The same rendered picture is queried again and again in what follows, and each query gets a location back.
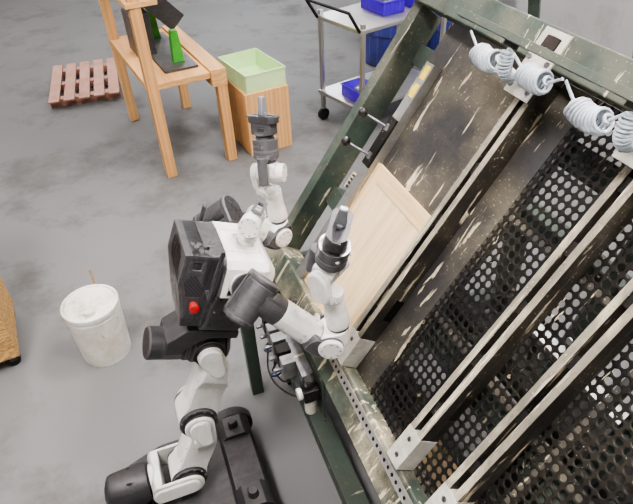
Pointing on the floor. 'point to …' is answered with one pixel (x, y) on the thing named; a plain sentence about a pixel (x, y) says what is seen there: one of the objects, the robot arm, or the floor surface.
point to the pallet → (84, 83)
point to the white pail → (97, 324)
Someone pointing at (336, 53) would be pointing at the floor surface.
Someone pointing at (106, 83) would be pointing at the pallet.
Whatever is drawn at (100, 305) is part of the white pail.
